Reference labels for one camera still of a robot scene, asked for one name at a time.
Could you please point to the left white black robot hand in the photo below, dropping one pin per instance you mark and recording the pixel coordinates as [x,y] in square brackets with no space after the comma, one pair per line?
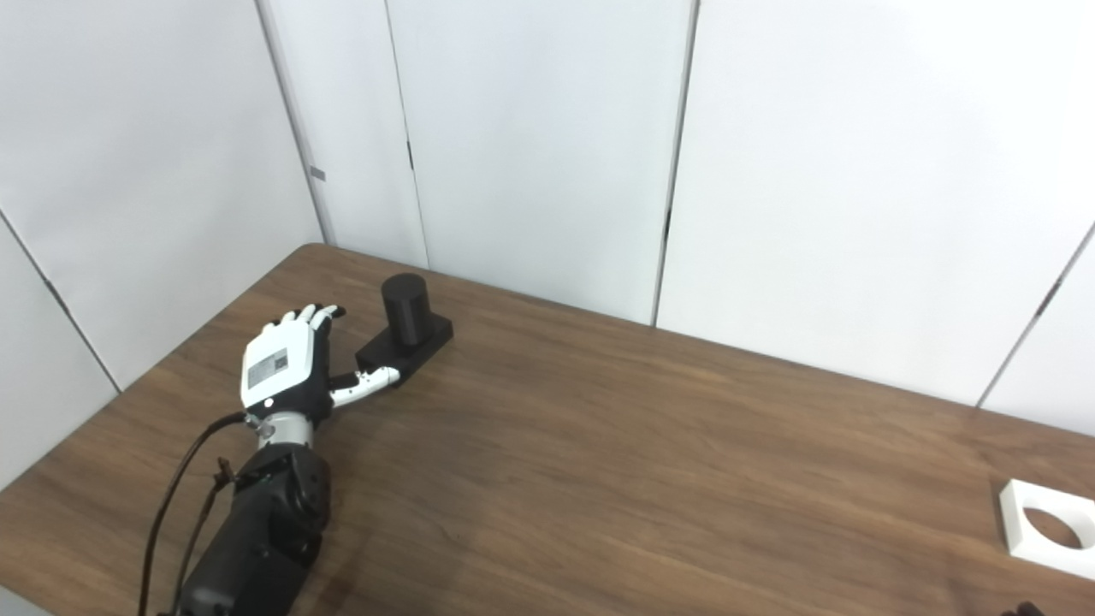
[278,368]

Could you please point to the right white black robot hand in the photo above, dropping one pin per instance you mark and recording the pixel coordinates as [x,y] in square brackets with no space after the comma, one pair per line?
[1031,611]

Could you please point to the white square piece with hole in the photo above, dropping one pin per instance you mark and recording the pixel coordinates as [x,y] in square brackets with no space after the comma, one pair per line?
[1018,522]

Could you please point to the black peg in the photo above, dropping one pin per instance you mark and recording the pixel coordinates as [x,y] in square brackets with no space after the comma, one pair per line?
[406,312]

